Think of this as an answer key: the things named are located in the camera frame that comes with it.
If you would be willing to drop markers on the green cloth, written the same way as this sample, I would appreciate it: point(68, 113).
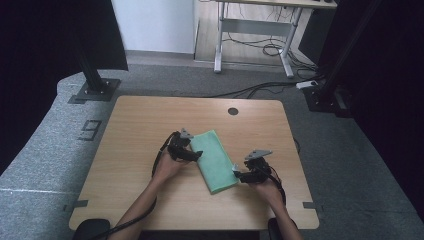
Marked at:
point(215, 163)

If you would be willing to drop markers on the black curtain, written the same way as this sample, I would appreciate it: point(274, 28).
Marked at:
point(393, 100)
point(40, 66)

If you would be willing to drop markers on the black round table grommet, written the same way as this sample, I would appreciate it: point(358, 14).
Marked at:
point(233, 111)

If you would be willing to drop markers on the black metal stand with plate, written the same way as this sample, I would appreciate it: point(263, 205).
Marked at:
point(95, 88)
point(328, 96)

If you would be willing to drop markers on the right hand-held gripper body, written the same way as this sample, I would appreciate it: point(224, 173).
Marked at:
point(258, 170)

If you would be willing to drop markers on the person's left hand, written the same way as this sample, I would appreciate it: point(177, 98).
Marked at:
point(166, 168)

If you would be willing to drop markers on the black chair armrest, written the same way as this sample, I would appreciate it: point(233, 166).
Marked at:
point(88, 230)
point(272, 230)

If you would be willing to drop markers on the black tape figure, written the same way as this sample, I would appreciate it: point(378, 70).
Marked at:
point(90, 130)

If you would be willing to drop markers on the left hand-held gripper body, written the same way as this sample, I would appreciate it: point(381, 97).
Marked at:
point(178, 146)

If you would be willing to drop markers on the white metal desk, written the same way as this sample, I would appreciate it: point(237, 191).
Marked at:
point(256, 28)

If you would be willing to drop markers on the grey tape piece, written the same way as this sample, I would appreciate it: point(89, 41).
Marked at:
point(309, 205)
point(80, 203)

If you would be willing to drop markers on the black computer case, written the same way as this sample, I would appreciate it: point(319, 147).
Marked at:
point(313, 36)

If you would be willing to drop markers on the person's right hand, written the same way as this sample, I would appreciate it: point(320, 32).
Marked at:
point(266, 193)

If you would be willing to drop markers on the white power strip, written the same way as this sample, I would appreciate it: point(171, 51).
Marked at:
point(306, 84)

